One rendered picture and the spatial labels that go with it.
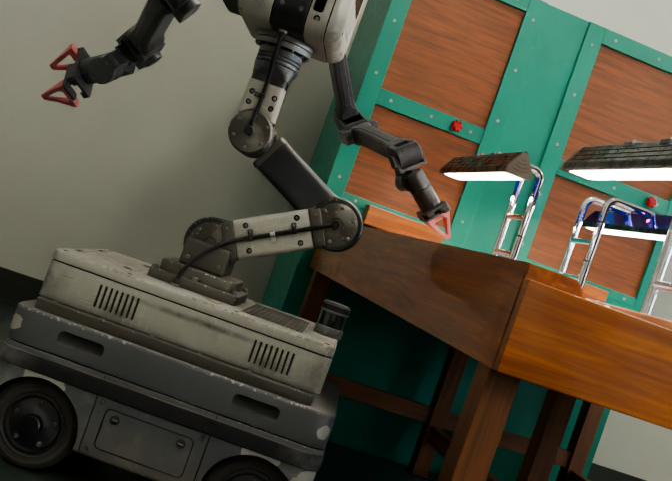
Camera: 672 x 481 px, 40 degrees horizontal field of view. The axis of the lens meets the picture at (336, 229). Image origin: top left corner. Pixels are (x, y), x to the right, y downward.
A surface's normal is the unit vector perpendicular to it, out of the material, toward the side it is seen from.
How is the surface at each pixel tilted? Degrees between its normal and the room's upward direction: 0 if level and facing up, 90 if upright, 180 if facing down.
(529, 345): 90
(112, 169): 90
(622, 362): 90
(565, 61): 90
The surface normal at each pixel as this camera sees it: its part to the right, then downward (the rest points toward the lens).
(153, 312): -0.04, -0.03
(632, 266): 0.19, 0.05
